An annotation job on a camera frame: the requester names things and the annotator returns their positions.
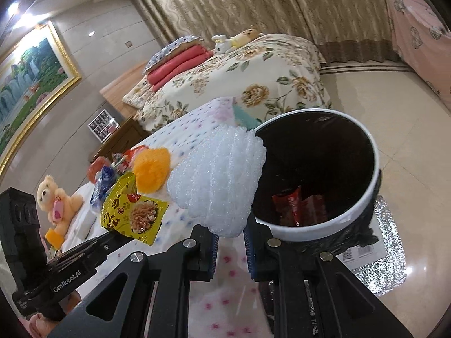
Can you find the white bunny plush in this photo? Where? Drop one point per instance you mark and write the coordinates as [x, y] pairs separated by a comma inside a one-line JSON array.
[[221, 45]]

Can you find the person's left hand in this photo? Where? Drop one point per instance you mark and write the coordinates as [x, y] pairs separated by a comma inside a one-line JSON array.
[[38, 325]]

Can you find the white foam fruit net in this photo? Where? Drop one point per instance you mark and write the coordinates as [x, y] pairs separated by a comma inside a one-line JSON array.
[[218, 176]]

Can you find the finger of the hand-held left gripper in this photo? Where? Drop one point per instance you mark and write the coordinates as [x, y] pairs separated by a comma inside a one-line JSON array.
[[90, 250]]

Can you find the floral quilt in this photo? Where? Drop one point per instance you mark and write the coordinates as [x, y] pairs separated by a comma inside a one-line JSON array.
[[264, 74]]

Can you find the teal cloth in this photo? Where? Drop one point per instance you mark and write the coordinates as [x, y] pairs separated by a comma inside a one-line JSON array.
[[246, 118]]

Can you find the black bin liner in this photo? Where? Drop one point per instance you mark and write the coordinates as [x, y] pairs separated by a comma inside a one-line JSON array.
[[317, 148]]

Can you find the silver foil mat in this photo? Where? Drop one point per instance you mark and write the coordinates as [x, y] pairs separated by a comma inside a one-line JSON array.
[[387, 271]]

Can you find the wooden nightstand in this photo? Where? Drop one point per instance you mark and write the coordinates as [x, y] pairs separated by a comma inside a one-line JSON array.
[[123, 137]]

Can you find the wall switch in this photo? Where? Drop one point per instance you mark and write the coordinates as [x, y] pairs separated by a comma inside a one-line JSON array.
[[129, 44]]

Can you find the yellow snack packet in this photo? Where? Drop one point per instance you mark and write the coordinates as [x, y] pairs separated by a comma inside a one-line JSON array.
[[134, 211]]

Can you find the blue white plastic packet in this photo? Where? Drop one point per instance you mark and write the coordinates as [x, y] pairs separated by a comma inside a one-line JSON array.
[[102, 188]]

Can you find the red snack wrapper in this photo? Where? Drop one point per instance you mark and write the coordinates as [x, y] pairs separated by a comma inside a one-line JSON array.
[[313, 209], [287, 206]]

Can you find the gold framed landscape painting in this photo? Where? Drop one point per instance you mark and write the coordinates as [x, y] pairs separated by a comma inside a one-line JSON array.
[[28, 77]]

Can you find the pink folded blanket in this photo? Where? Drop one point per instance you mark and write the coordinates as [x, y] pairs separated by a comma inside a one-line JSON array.
[[176, 65]]

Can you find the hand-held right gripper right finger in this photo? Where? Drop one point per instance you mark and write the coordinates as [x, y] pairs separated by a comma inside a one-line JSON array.
[[247, 253]]

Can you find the floral pillow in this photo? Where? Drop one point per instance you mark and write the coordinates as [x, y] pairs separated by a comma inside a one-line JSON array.
[[135, 93]]

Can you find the pink printed cloth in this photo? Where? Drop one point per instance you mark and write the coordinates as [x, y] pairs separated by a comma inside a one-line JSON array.
[[415, 31]]

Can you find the black white photo frame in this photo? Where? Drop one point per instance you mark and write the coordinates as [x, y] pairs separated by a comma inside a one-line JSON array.
[[100, 125]]

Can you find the white printed paper sheet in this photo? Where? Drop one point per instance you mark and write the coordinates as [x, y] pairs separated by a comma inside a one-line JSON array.
[[359, 253]]

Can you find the red snack packet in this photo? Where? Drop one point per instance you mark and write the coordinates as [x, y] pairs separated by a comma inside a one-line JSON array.
[[121, 163]]

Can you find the ceiling light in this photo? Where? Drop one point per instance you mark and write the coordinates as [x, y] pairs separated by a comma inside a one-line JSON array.
[[14, 7]]

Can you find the crumpled white red wrapper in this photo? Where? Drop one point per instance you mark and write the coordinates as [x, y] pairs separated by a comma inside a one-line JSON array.
[[135, 155]]

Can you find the beige patterned curtain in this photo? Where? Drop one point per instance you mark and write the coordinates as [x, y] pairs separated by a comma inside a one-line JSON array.
[[264, 3]]

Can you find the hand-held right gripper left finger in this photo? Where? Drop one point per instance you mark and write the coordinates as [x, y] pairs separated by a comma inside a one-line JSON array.
[[214, 257]]

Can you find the beige teddy bear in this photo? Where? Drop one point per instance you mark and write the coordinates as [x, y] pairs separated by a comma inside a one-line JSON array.
[[47, 192]]

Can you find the black trash bin white rim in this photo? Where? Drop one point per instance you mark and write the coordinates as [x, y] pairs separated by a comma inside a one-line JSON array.
[[303, 235]]

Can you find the red yellow apple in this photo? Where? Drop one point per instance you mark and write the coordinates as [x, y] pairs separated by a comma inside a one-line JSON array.
[[97, 169]]

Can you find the orange yellow sponge ball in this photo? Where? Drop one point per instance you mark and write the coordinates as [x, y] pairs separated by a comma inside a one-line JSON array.
[[151, 169]]

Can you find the wooden headboard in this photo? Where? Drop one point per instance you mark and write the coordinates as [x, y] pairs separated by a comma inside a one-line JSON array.
[[119, 88]]

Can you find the dotted pillow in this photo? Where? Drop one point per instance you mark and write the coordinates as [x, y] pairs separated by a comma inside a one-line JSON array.
[[165, 51]]

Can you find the yellow bear plush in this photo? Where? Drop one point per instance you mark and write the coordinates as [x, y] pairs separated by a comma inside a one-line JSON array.
[[243, 37]]

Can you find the white paper box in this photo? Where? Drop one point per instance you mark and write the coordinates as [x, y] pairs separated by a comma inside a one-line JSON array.
[[82, 225]]

